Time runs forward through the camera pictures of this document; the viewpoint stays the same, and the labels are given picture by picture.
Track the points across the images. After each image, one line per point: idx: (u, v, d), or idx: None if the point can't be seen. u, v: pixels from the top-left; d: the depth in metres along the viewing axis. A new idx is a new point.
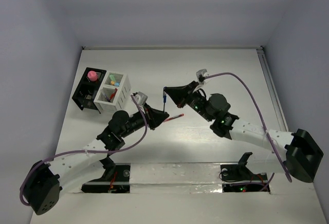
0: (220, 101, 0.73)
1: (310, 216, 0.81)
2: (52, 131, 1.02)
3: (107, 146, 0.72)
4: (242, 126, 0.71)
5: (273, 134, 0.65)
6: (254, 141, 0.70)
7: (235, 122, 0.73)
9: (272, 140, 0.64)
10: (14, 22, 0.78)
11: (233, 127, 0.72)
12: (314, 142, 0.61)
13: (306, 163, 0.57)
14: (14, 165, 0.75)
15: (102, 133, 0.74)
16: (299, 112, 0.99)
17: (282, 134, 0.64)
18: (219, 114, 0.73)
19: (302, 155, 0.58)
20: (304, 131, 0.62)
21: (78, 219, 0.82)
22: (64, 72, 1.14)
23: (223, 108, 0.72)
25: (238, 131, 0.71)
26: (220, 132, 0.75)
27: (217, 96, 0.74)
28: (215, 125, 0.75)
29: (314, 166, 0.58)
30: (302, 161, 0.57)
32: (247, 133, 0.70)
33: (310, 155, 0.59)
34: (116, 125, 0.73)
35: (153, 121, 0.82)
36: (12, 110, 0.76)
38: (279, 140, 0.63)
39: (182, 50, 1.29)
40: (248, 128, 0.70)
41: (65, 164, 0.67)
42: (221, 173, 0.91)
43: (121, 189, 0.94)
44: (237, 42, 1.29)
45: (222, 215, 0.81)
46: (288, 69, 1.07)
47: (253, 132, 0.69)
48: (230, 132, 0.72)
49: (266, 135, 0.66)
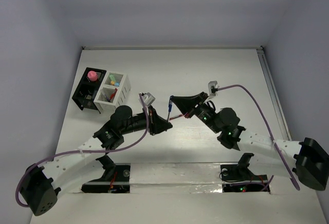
0: (230, 117, 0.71)
1: (310, 216, 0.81)
2: (52, 131, 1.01)
3: (104, 145, 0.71)
4: (250, 137, 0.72)
5: (281, 145, 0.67)
6: (262, 151, 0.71)
7: (242, 133, 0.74)
9: (280, 150, 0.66)
10: (15, 21, 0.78)
11: (240, 140, 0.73)
12: (323, 150, 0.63)
13: (316, 172, 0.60)
14: (14, 165, 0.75)
15: (100, 130, 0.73)
16: (299, 113, 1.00)
17: (289, 144, 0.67)
18: (228, 128, 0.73)
19: (311, 164, 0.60)
20: (312, 140, 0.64)
21: (78, 219, 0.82)
22: (64, 72, 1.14)
23: (232, 123, 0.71)
25: (245, 143, 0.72)
26: (228, 144, 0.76)
27: (226, 111, 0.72)
28: (223, 138, 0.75)
29: (324, 173, 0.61)
30: (312, 169, 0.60)
32: (255, 144, 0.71)
33: (320, 164, 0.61)
34: (118, 120, 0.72)
35: (155, 126, 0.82)
36: (12, 109, 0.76)
38: (288, 150, 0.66)
39: (182, 50, 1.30)
40: (255, 138, 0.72)
41: (59, 166, 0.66)
42: (221, 173, 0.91)
43: (121, 189, 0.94)
44: (237, 42, 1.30)
45: (222, 215, 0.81)
46: (287, 70, 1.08)
47: (260, 143, 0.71)
48: (238, 145, 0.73)
49: (273, 145, 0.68)
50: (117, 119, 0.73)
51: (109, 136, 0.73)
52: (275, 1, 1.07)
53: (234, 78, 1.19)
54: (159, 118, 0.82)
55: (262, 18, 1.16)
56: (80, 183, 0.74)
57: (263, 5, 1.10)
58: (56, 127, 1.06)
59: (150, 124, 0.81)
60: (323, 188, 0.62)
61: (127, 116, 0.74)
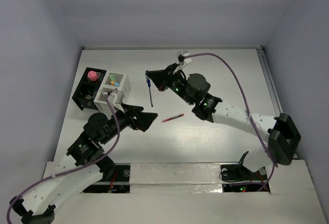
0: (199, 80, 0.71)
1: (310, 216, 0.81)
2: (51, 131, 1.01)
3: (78, 163, 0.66)
4: (226, 110, 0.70)
5: (256, 118, 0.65)
6: (237, 124, 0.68)
7: (218, 105, 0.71)
9: (255, 124, 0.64)
10: (15, 21, 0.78)
11: (216, 110, 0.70)
12: (295, 127, 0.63)
13: (286, 147, 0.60)
14: (13, 165, 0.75)
15: (73, 145, 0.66)
16: (299, 112, 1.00)
17: (264, 117, 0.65)
18: (200, 94, 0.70)
19: (284, 139, 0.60)
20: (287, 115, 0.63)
21: (78, 219, 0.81)
22: (64, 72, 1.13)
23: (203, 88, 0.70)
25: (221, 114, 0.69)
26: (203, 115, 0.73)
27: (195, 75, 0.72)
28: (197, 108, 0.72)
29: (293, 149, 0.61)
30: (282, 144, 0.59)
32: (231, 116, 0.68)
33: (290, 140, 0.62)
34: (92, 131, 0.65)
35: (140, 123, 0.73)
36: (12, 108, 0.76)
38: (262, 124, 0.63)
39: (183, 50, 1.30)
40: (232, 112, 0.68)
41: (36, 196, 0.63)
42: (221, 173, 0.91)
43: (121, 189, 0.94)
44: (237, 42, 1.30)
45: (222, 215, 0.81)
46: (288, 69, 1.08)
47: (236, 115, 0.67)
48: (213, 114, 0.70)
49: (249, 118, 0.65)
50: (91, 129, 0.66)
51: (84, 150, 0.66)
52: (275, 1, 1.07)
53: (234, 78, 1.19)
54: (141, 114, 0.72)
55: (262, 19, 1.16)
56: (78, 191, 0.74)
57: (263, 6, 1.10)
58: (56, 127, 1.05)
59: (132, 123, 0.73)
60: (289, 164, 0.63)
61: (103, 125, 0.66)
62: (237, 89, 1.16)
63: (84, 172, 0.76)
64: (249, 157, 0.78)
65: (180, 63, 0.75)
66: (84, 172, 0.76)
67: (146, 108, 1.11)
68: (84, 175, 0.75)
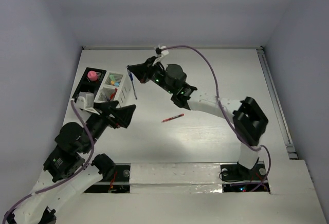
0: (176, 70, 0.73)
1: (310, 216, 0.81)
2: (51, 131, 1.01)
3: (55, 179, 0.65)
4: (199, 96, 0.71)
5: (224, 103, 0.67)
6: (209, 109, 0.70)
7: (194, 92, 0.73)
9: (222, 107, 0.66)
10: (15, 21, 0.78)
11: (190, 97, 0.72)
12: (259, 109, 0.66)
13: (251, 128, 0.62)
14: (13, 166, 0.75)
15: (48, 160, 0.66)
16: (299, 112, 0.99)
17: (232, 102, 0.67)
18: (177, 84, 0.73)
19: (247, 120, 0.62)
20: (251, 98, 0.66)
21: (78, 219, 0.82)
22: (64, 72, 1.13)
23: (179, 77, 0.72)
25: (195, 101, 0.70)
26: (180, 103, 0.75)
27: (173, 66, 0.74)
28: (175, 96, 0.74)
29: (259, 130, 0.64)
30: (247, 125, 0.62)
32: (203, 102, 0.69)
33: (256, 123, 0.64)
34: (64, 144, 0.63)
35: (120, 120, 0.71)
36: (12, 108, 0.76)
38: (229, 107, 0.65)
39: (182, 50, 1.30)
40: (204, 97, 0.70)
41: (24, 212, 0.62)
42: (221, 173, 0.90)
43: (121, 189, 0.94)
44: (237, 43, 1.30)
45: (222, 215, 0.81)
46: (288, 69, 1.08)
47: (208, 101, 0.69)
48: (188, 103, 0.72)
49: (217, 103, 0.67)
50: (63, 142, 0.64)
51: (58, 164, 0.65)
52: (275, 1, 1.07)
53: (234, 78, 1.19)
54: (119, 112, 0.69)
55: (262, 19, 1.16)
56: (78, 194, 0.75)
57: (263, 6, 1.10)
58: (56, 127, 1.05)
59: (112, 122, 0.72)
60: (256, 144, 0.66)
61: (75, 136, 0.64)
62: (237, 89, 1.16)
63: (83, 174, 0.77)
64: (241, 156, 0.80)
65: (158, 55, 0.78)
66: (83, 175, 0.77)
67: (146, 108, 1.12)
68: (83, 178, 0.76)
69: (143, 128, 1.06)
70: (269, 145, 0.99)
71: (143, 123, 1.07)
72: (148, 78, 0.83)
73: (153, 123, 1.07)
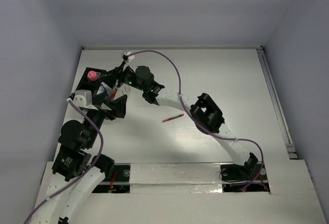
0: (144, 71, 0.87)
1: (310, 216, 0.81)
2: (52, 131, 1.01)
3: (67, 177, 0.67)
4: (165, 93, 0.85)
5: (185, 98, 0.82)
6: (174, 105, 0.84)
7: (161, 90, 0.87)
9: (184, 102, 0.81)
10: (15, 21, 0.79)
11: (158, 94, 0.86)
12: (214, 103, 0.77)
13: (205, 119, 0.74)
14: (14, 166, 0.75)
15: (56, 161, 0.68)
16: (299, 112, 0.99)
17: (190, 97, 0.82)
18: (146, 82, 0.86)
19: (201, 112, 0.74)
20: (206, 94, 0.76)
21: (78, 219, 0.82)
22: (64, 72, 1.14)
23: (147, 77, 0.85)
25: (161, 97, 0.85)
26: (149, 99, 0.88)
27: (142, 68, 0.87)
28: (145, 94, 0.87)
29: (214, 122, 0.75)
30: (201, 116, 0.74)
32: (168, 98, 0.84)
33: (211, 114, 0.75)
34: (69, 143, 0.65)
35: (115, 112, 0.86)
36: (12, 108, 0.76)
38: (188, 102, 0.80)
39: (182, 50, 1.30)
40: (169, 94, 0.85)
41: (40, 221, 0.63)
42: (221, 173, 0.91)
43: (120, 189, 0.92)
44: (236, 42, 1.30)
45: (222, 215, 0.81)
46: (288, 69, 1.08)
47: (171, 97, 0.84)
48: (156, 98, 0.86)
49: (179, 98, 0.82)
50: (67, 142, 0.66)
51: (67, 163, 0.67)
52: (275, 1, 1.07)
53: (234, 78, 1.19)
54: (114, 104, 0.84)
55: (262, 18, 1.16)
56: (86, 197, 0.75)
57: (263, 6, 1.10)
58: (57, 127, 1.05)
59: (109, 114, 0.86)
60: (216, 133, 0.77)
61: (77, 133, 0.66)
62: (237, 88, 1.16)
63: (85, 176, 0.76)
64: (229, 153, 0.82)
65: (126, 62, 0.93)
66: (85, 176, 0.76)
67: (146, 108, 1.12)
68: (86, 179, 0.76)
69: (143, 128, 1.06)
70: (269, 145, 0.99)
71: (143, 123, 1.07)
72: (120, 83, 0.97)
73: (153, 122, 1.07)
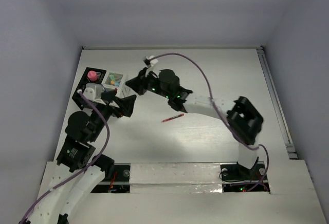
0: (168, 75, 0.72)
1: (310, 215, 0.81)
2: (52, 131, 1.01)
3: (72, 168, 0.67)
4: (195, 98, 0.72)
5: (219, 103, 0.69)
6: (205, 111, 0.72)
7: (189, 95, 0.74)
9: (217, 107, 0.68)
10: (15, 21, 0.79)
11: (186, 100, 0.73)
12: (253, 107, 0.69)
13: (244, 126, 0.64)
14: (13, 166, 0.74)
15: (61, 152, 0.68)
16: (299, 112, 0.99)
17: (226, 103, 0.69)
18: (171, 88, 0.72)
19: (241, 118, 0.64)
20: (244, 98, 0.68)
21: (78, 219, 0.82)
22: (64, 72, 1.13)
23: (172, 81, 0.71)
25: (190, 103, 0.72)
26: (176, 107, 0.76)
27: (165, 71, 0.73)
28: (172, 101, 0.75)
29: (254, 129, 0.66)
30: (242, 124, 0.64)
32: (198, 104, 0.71)
33: (251, 122, 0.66)
34: (74, 133, 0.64)
35: (122, 110, 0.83)
36: (12, 108, 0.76)
38: (224, 108, 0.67)
39: (182, 50, 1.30)
40: (199, 99, 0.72)
41: (42, 213, 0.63)
42: (221, 173, 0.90)
43: (120, 189, 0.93)
44: (236, 42, 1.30)
45: (222, 215, 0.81)
46: (288, 69, 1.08)
47: (203, 103, 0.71)
48: (184, 105, 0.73)
49: (211, 103, 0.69)
50: (73, 132, 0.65)
51: (73, 154, 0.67)
52: (275, 1, 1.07)
53: (234, 78, 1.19)
54: (122, 101, 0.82)
55: (262, 19, 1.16)
56: (86, 195, 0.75)
57: (263, 6, 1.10)
58: (57, 127, 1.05)
59: (115, 111, 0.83)
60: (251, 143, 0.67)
61: (84, 123, 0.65)
62: (237, 88, 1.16)
63: (85, 175, 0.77)
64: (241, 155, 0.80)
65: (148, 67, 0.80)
66: (86, 175, 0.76)
67: (146, 108, 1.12)
68: (87, 178, 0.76)
69: (143, 127, 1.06)
70: (269, 145, 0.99)
71: (143, 123, 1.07)
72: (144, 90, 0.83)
73: (153, 122, 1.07)
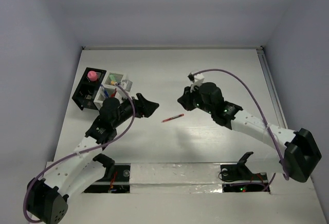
0: (211, 88, 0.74)
1: (310, 215, 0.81)
2: (52, 131, 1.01)
3: (98, 141, 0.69)
4: (245, 118, 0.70)
5: (274, 130, 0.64)
6: (254, 133, 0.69)
7: (238, 112, 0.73)
9: (273, 135, 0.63)
10: (15, 21, 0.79)
11: (235, 118, 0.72)
12: (315, 144, 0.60)
13: (301, 162, 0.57)
14: (13, 165, 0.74)
15: (90, 129, 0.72)
16: (299, 112, 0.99)
17: (283, 131, 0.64)
18: (214, 100, 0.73)
19: (300, 153, 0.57)
20: (307, 131, 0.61)
21: (78, 219, 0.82)
22: (64, 72, 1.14)
23: (213, 92, 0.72)
25: (239, 122, 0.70)
26: (221, 121, 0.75)
27: (208, 84, 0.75)
28: (217, 115, 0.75)
29: (309, 167, 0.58)
30: (300, 160, 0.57)
32: (249, 125, 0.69)
33: (308, 157, 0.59)
34: (107, 112, 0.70)
35: (145, 110, 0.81)
36: (12, 107, 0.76)
38: (280, 136, 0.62)
39: (182, 50, 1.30)
40: (250, 120, 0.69)
41: (60, 173, 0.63)
42: (221, 173, 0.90)
43: (121, 189, 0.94)
44: (236, 42, 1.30)
45: (222, 215, 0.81)
46: (288, 69, 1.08)
47: (255, 126, 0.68)
48: (232, 122, 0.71)
49: (267, 129, 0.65)
50: (105, 111, 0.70)
51: (101, 131, 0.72)
52: (274, 2, 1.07)
53: (234, 78, 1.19)
54: (146, 101, 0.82)
55: (262, 19, 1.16)
56: (85, 187, 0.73)
57: (263, 6, 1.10)
58: (57, 127, 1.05)
59: (138, 110, 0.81)
60: (304, 181, 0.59)
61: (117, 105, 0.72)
62: (237, 88, 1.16)
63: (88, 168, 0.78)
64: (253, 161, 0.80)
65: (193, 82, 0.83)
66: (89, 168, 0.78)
67: None
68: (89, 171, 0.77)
69: (143, 127, 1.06)
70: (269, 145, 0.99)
71: (143, 123, 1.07)
72: (192, 106, 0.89)
73: (153, 122, 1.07)
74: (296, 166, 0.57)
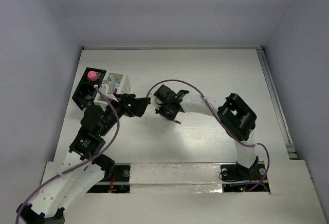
0: (162, 88, 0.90)
1: (309, 215, 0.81)
2: (52, 131, 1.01)
3: (83, 156, 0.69)
4: (190, 97, 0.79)
5: (211, 100, 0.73)
6: (199, 109, 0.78)
7: (186, 94, 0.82)
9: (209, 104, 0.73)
10: (15, 22, 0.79)
11: (183, 99, 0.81)
12: (244, 104, 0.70)
13: (236, 122, 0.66)
14: (13, 166, 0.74)
15: (74, 141, 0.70)
16: (299, 112, 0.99)
17: (218, 99, 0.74)
18: (162, 94, 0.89)
19: (232, 114, 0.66)
20: (236, 95, 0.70)
21: (79, 219, 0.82)
22: (64, 72, 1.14)
23: (160, 89, 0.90)
25: (186, 102, 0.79)
26: (175, 107, 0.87)
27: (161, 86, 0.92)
28: (169, 103, 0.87)
29: (247, 126, 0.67)
30: (231, 119, 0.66)
32: (193, 103, 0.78)
33: (243, 118, 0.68)
34: (91, 124, 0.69)
35: (135, 110, 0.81)
36: (12, 107, 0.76)
38: (215, 104, 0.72)
39: (182, 50, 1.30)
40: (194, 98, 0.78)
41: (46, 197, 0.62)
42: (221, 173, 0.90)
43: (121, 189, 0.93)
44: (236, 42, 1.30)
45: (222, 215, 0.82)
46: (288, 69, 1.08)
47: (196, 101, 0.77)
48: (181, 105, 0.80)
49: (204, 101, 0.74)
50: (88, 123, 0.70)
51: (86, 144, 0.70)
52: (274, 2, 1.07)
53: (234, 78, 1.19)
54: (134, 100, 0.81)
55: (261, 18, 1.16)
56: (83, 193, 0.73)
57: (263, 6, 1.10)
58: (57, 127, 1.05)
59: (128, 110, 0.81)
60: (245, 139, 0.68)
61: (99, 116, 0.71)
62: (237, 88, 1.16)
63: (84, 173, 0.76)
64: (239, 156, 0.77)
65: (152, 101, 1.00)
66: (85, 173, 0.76)
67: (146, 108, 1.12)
68: (86, 175, 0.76)
69: (143, 127, 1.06)
70: (269, 145, 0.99)
71: (142, 123, 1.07)
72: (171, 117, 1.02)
73: (153, 122, 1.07)
74: (232, 125, 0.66)
